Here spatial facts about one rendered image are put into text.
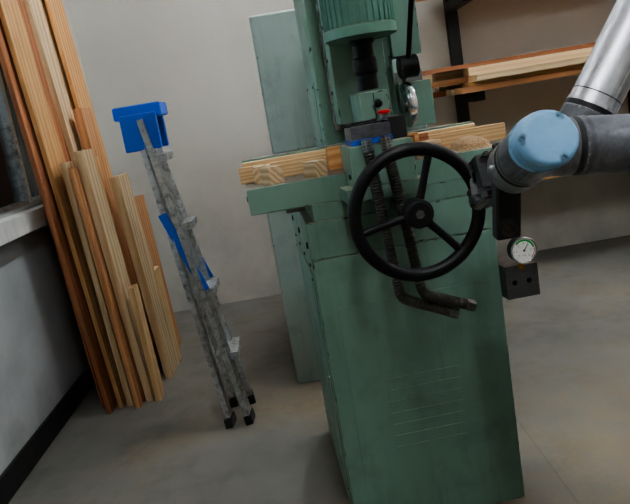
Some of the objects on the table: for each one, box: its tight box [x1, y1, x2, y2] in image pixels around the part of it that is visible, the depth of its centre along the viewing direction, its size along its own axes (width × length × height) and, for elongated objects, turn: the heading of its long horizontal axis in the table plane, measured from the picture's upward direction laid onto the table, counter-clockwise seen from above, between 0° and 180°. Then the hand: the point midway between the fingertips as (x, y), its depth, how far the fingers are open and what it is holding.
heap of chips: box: [449, 135, 492, 152], centre depth 166 cm, size 8×12×3 cm
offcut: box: [302, 159, 328, 178], centre depth 159 cm, size 4×4×4 cm
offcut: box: [260, 165, 285, 185], centre depth 159 cm, size 4×4×4 cm
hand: (481, 207), depth 137 cm, fingers closed
